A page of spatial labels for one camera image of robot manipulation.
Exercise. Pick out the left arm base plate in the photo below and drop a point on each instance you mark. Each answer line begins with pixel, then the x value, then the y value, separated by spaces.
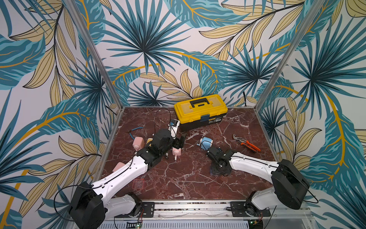
pixel 144 209

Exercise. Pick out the pink pencil sharpener back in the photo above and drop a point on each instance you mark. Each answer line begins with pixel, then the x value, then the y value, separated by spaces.
pixel 176 152

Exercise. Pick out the pink pencil sharpener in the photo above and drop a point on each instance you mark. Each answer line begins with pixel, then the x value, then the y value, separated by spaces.
pixel 176 152
pixel 138 143
pixel 118 166

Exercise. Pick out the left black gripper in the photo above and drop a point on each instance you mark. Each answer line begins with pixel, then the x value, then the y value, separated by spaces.
pixel 179 142

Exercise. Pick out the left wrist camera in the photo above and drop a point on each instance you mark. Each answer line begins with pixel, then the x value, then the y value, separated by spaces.
pixel 173 127

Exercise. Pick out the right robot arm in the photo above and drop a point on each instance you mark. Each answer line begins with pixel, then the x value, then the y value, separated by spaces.
pixel 289 185

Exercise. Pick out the pink pencil sharpener front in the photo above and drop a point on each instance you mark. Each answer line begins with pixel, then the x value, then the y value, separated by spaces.
pixel 138 143

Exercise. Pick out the blue pencil sharpener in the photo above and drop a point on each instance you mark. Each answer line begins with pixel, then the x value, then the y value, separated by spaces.
pixel 205 143

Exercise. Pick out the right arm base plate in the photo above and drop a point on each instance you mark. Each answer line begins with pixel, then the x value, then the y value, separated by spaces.
pixel 244 209

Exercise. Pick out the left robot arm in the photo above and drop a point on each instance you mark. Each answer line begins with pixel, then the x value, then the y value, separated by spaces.
pixel 91 203

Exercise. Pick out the yellow black toolbox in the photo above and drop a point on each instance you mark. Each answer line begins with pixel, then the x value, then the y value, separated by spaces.
pixel 200 112

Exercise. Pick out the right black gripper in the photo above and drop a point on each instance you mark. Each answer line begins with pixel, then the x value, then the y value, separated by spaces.
pixel 209 150

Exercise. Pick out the aluminium front rail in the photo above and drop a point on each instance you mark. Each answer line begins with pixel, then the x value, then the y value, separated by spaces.
pixel 211 214

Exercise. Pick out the pink transparent tray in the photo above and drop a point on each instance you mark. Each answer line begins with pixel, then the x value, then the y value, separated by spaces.
pixel 138 184

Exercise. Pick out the orange handled pliers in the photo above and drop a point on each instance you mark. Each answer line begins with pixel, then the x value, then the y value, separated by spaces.
pixel 246 143

